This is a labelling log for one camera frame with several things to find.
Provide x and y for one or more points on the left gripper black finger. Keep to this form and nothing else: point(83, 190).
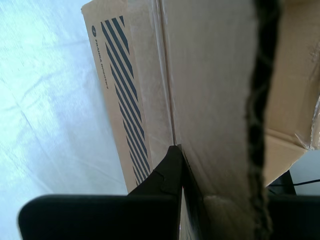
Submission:
point(100, 217)
point(295, 217)

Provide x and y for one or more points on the brown cardboard box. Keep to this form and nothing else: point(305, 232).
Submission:
point(212, 75)

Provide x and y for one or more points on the dark desk with white cover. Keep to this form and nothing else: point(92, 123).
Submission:
point(50, 100)

